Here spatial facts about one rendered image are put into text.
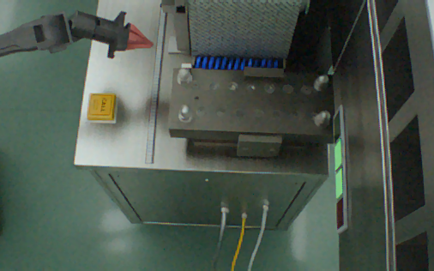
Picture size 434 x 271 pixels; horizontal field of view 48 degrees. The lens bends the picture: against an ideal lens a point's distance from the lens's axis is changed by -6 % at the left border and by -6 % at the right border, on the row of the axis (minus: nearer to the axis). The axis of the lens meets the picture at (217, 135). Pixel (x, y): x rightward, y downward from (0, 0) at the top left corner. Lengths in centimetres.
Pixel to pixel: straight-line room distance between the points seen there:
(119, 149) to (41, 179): 105
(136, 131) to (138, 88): 12
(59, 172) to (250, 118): 130
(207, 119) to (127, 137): 25
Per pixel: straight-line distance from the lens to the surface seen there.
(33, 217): 233
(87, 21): 120
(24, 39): 119
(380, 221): 79
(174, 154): 132
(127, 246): 221
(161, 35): 148
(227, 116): 122
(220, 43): 123
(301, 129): 122
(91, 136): 137
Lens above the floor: 216
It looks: 70 degrees down
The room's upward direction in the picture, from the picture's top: 1 degrees clockwise
